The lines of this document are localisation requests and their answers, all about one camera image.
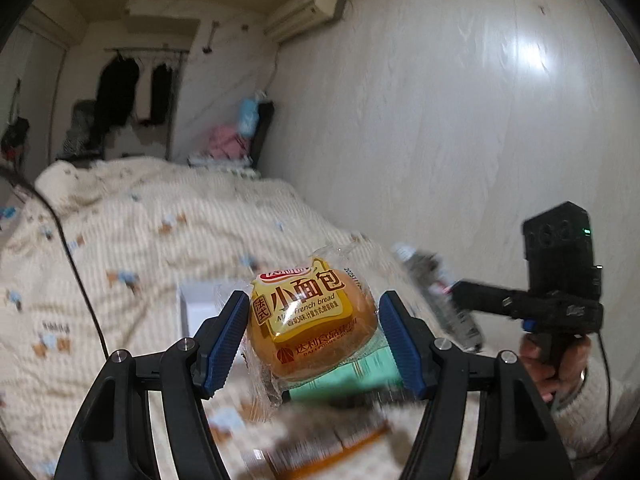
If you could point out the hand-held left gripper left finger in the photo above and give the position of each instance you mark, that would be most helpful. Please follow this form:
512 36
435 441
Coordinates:
225 350

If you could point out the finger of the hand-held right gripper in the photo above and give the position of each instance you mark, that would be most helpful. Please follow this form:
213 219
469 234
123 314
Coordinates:
480 297

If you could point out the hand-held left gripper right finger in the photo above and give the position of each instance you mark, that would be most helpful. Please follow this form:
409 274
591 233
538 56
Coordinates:
400 350

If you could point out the white cardboard box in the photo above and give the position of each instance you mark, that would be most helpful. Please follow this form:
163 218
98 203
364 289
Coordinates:
195 310

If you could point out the cow print biscuit packet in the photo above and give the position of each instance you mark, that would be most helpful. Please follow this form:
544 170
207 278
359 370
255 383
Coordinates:
430 280

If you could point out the mint green packet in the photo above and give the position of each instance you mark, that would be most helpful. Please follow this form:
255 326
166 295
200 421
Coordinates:
350 375

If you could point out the small bread packet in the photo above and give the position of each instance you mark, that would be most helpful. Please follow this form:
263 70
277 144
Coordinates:
312 320

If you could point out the orange snack packet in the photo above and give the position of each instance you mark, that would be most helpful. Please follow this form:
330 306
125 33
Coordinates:
325 440

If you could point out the person's right forearm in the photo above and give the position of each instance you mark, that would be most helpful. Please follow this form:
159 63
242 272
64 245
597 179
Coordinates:
590 420

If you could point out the person's right hand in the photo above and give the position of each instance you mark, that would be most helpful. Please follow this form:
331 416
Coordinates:
567 367

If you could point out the pink towel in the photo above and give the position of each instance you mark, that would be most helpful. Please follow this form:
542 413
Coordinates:
227 142

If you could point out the blue tissue pack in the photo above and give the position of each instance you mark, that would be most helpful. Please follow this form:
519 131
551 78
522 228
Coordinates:
248 115

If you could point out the black white striped bag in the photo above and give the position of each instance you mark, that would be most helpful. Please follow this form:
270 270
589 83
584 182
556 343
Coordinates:
80 127

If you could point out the black hanging clothes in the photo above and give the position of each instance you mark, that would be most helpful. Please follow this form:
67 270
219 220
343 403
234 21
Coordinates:
161 90

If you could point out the black hanging jacket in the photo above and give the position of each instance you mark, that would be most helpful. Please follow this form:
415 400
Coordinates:
117 90

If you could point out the white air conditioner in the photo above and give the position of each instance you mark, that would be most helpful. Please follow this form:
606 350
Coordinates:
305 10

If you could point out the clothes rail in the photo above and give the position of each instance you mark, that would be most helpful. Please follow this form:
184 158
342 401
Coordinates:
145 50

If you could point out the dark wall hook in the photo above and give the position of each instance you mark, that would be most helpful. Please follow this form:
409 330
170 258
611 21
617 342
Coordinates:
210 37

